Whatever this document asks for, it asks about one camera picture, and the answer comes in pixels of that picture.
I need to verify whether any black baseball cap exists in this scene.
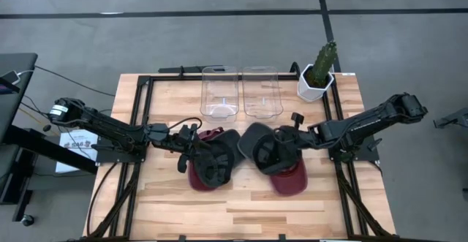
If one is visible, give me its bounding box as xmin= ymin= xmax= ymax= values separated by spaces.
xmin=236 ymin=121 xmax=303 ymax=176
xmin=190 ymin=128 xmax=246 ymax=189

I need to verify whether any black edge bracket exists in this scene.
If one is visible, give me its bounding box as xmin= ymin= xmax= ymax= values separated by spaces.
xmin=157 ymin=65 xmax=226 ymax=75

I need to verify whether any white hexagonal plant pot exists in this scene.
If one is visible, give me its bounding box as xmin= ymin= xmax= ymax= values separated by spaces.
xmin=296 ymin=64 xmax=336 ymax=103

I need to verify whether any green cactus plant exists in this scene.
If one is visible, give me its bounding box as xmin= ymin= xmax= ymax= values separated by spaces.
xmin=310 ymin=39 xmax=338 ymax=88

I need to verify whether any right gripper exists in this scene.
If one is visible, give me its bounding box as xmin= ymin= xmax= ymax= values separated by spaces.
xmin=276 ymin=113 xmax=319 ymax=166

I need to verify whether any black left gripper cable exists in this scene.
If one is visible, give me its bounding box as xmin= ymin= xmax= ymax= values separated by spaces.
xmin=167 ymin=116 xmax=203 ymax=132

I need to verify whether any clear plastic bin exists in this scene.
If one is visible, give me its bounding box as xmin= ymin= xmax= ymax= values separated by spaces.
xmin=241 ymin=65 xmax=284 ymax=120
xmin=199 ymin=65 xmax=241 ymax=123

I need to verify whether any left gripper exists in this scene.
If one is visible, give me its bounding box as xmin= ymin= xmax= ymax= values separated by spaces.
xmin=166 ymin=124 xmax=220 ymax=173

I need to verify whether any black side table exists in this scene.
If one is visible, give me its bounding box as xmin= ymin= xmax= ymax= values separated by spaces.
xmin=0 ymin=53 xmax=99 ymax=223

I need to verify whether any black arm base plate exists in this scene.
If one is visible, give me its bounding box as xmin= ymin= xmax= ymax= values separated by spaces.
xmin=328 ymin=134 xmax=381 ymax=162
xmin=91 ymin=139 xmax=148 ymax=164

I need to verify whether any maroon baseball cap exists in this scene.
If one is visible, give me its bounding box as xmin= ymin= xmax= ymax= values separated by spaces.
xmin=268 ymin=124 xmax=309 ymax=197
xmin=187 ymin=126 xmax=235 ymax=193

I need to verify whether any black frame-side cable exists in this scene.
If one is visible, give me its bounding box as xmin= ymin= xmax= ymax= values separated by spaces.
xmin=86 ymin=161 xmax=124 ymax=238

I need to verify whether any black floor cable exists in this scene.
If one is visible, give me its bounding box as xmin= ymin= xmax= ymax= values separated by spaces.
xmin=34 ymin=65 xmax=117 ymax=98

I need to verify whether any black metal table frame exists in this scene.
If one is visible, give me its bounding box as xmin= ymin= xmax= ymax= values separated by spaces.
xmin=83 ymin=72 xmax=399 ymax=242

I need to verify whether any white printed paper sheet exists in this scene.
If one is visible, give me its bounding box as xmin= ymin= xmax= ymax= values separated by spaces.
xmin=55 ymin=128 xmax=99 ymax=174

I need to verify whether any smartphone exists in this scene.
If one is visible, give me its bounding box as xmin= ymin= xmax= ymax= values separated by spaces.
xmin=0 ymin=69 xmax=22 ymax=86

